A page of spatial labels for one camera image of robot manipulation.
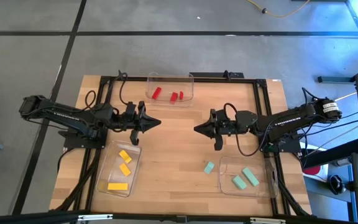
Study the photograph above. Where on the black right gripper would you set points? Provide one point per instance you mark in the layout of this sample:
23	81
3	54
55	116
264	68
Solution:
228	124

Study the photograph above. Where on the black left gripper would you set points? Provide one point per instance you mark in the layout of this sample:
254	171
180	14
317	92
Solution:
129	121

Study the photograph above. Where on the red rectangular foam block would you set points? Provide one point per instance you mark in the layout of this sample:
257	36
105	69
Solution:
156	93

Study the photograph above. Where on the red wedge foam block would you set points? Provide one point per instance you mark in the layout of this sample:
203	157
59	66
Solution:
173	98

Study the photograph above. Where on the teal wedge foam block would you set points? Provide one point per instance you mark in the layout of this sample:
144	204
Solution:
209	167

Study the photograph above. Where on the yellow arch foam block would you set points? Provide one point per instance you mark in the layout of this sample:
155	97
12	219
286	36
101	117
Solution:
125	156

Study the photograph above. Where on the red half-cylinder foam block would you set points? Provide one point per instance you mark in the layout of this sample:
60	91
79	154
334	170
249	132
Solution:
181	95

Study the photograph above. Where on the yellow rectangular foam block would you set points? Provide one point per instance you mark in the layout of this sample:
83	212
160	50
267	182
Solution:
117	186
125	170

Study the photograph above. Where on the clear plastic bin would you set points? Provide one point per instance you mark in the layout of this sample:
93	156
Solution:
228	186
166	82
110	168

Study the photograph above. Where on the short teal rectangular block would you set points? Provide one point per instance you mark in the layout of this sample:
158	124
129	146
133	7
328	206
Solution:
239	183

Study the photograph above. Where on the long teal rectangular block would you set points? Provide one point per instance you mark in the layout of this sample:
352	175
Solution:
250	176

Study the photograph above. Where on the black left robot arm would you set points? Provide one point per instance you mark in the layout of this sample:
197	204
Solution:
61	113

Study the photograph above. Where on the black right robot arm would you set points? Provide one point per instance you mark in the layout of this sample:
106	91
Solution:
291	119

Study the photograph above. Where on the black diagonal beam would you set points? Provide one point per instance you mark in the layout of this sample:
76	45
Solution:
331	154

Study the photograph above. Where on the black floor bar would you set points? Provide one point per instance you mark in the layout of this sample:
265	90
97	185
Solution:
334	79

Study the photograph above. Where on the black round device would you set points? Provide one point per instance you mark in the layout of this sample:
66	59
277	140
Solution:
337	184

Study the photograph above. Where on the white rod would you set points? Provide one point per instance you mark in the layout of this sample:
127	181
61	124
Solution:
346	96

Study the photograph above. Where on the black rig beam with brackets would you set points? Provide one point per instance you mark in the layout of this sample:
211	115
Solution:
42	217

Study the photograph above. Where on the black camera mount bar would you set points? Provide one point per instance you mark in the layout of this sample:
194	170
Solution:
216	75

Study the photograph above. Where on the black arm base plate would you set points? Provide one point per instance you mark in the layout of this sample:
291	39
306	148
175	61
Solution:
287	145
73	141

